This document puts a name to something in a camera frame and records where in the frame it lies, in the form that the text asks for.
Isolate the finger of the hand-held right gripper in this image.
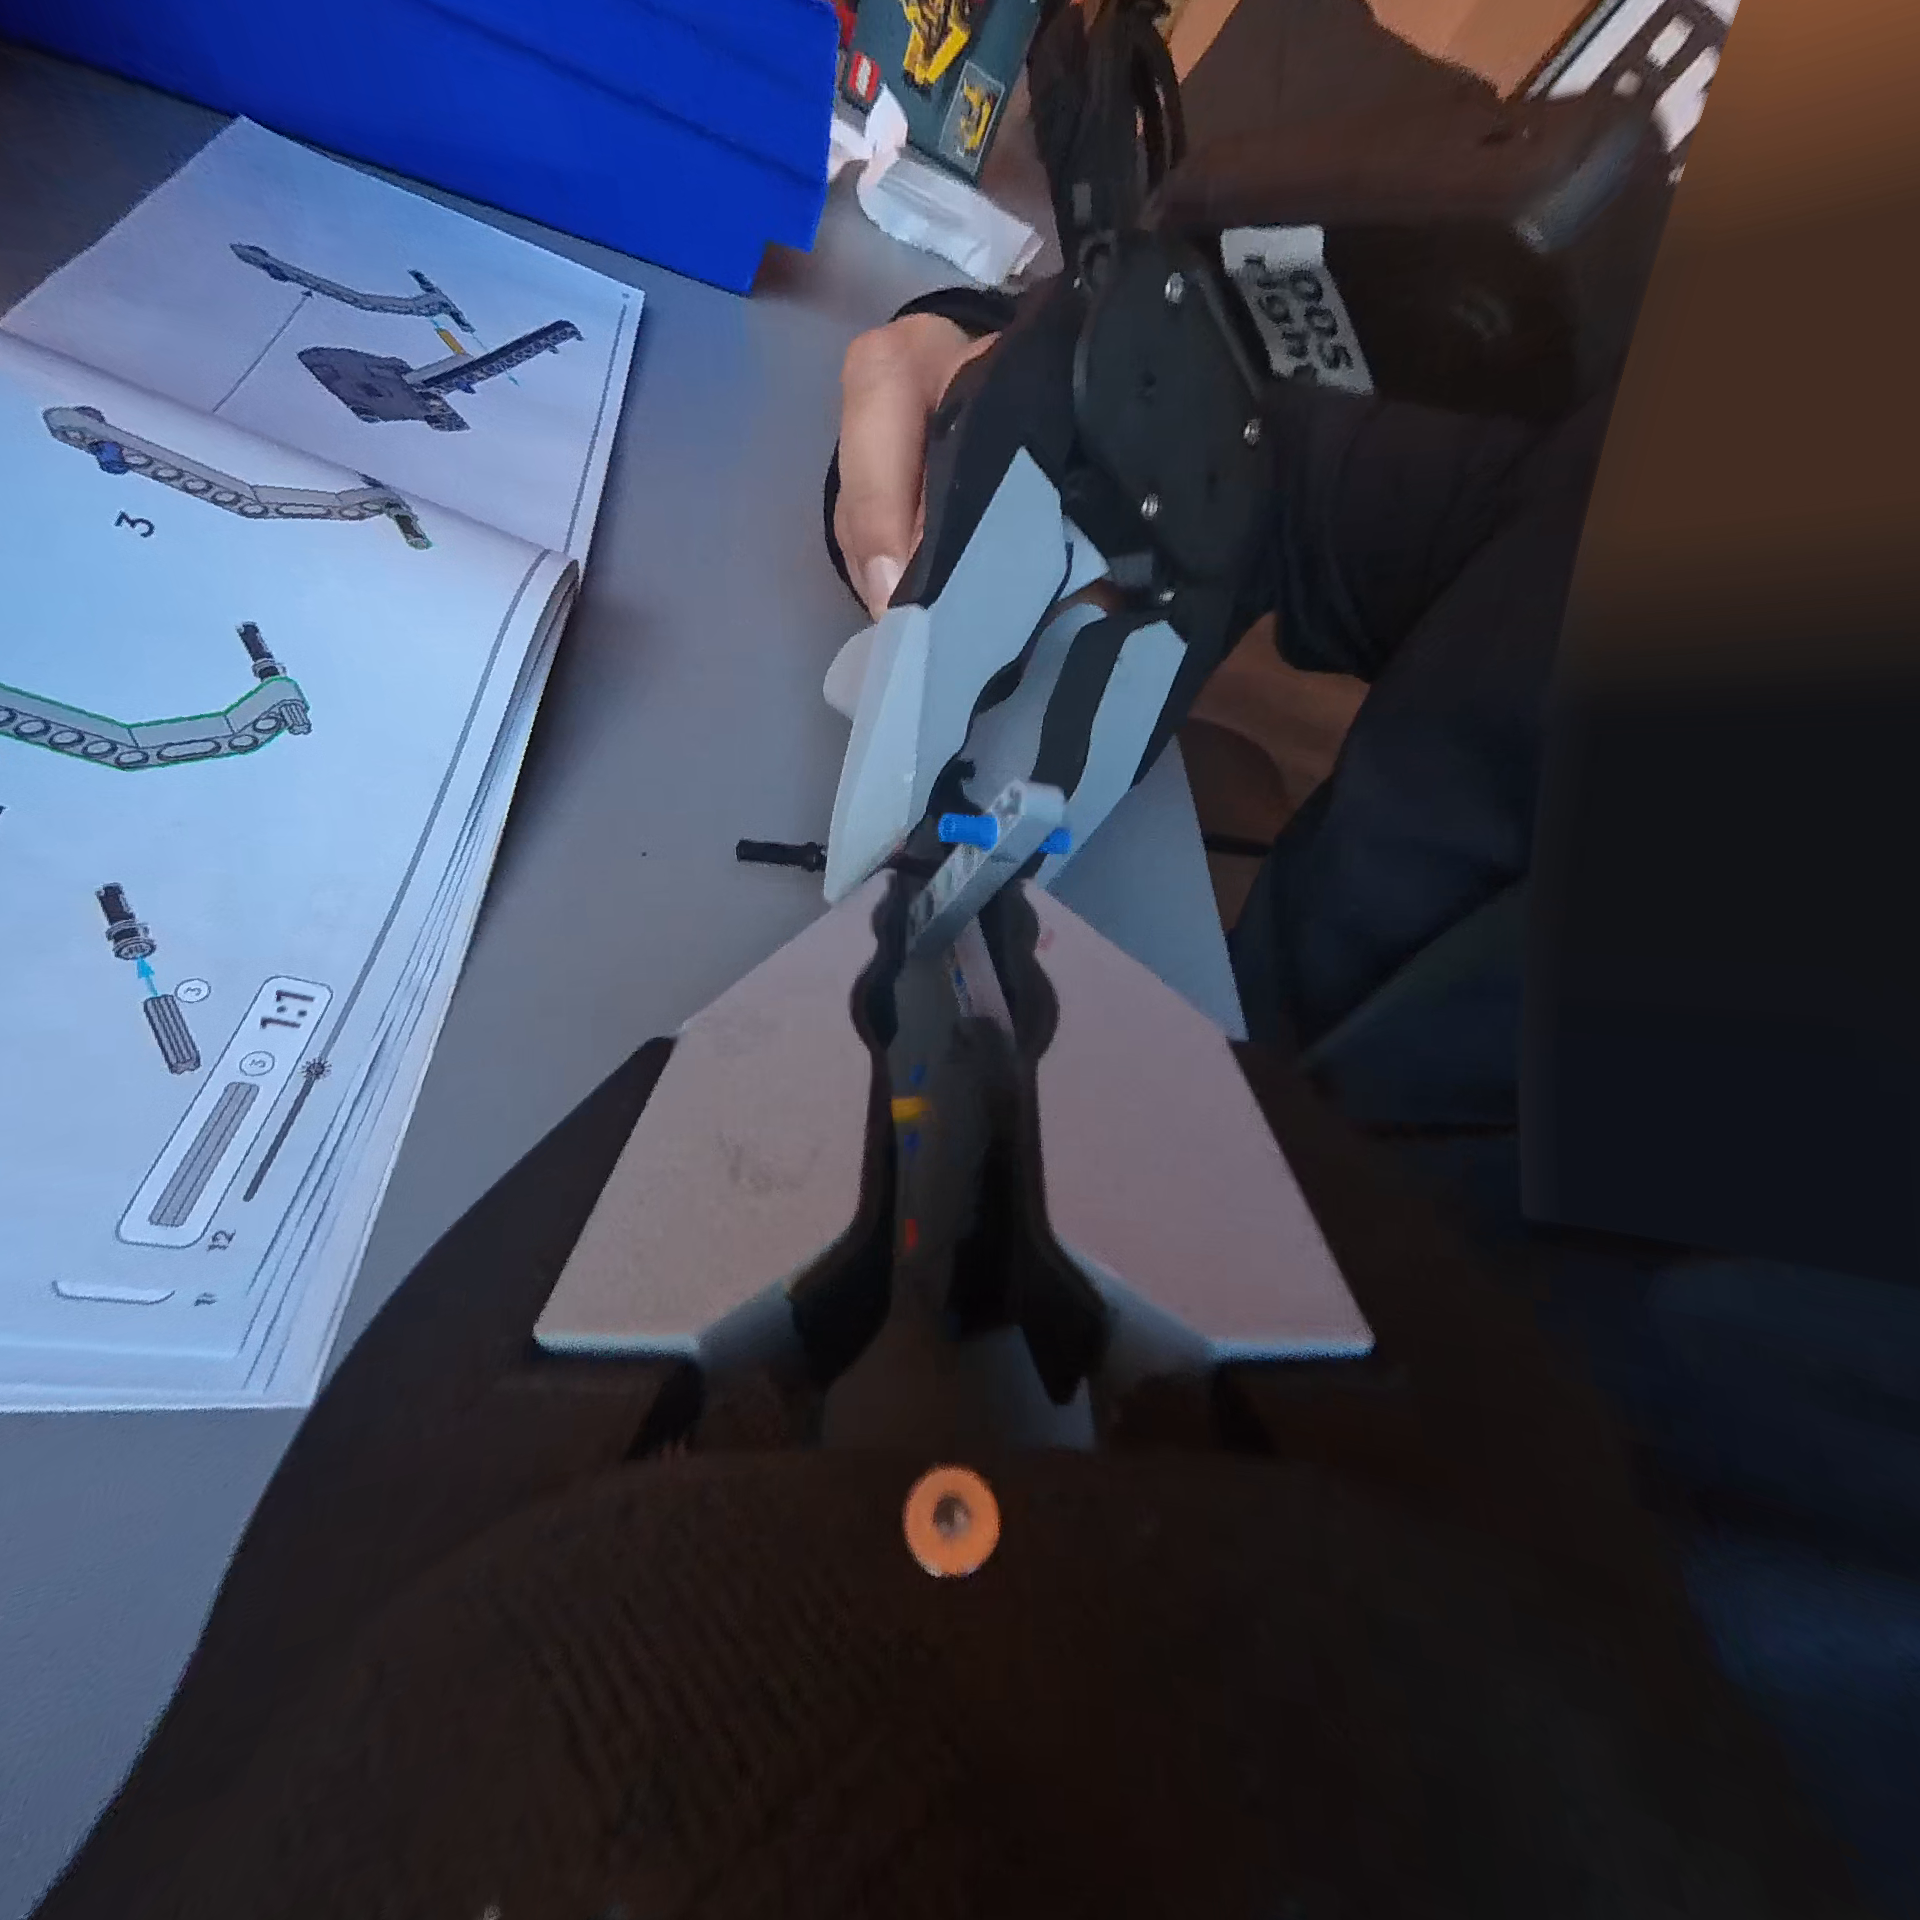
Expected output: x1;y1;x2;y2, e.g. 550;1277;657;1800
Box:
1020;609;1251;1041
824;449;1116;905

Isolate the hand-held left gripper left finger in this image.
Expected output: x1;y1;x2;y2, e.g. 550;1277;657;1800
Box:
532;878;916;1390

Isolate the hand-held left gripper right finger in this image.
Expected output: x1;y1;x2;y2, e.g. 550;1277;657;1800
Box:
977;885;1377;1403

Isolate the grey lego beam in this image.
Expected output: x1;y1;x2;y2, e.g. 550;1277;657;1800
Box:
884;779;1072;1337

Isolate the person's right hand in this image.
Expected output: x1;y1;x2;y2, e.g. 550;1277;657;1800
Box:
831;320;995;618

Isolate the clear plastic bag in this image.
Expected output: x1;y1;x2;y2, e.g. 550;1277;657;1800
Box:
831;90;1047;291

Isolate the toy box yellow vehicle print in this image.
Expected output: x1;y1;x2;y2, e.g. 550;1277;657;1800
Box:
833;0;1046;185

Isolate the open instruction booklet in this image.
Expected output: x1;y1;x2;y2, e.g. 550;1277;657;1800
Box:
0;116;649;1413

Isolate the blue plastic bin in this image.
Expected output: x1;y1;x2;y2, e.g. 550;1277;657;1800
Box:
0;0;840;299

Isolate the black cable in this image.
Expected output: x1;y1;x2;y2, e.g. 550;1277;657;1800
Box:
1031;0;1191;280

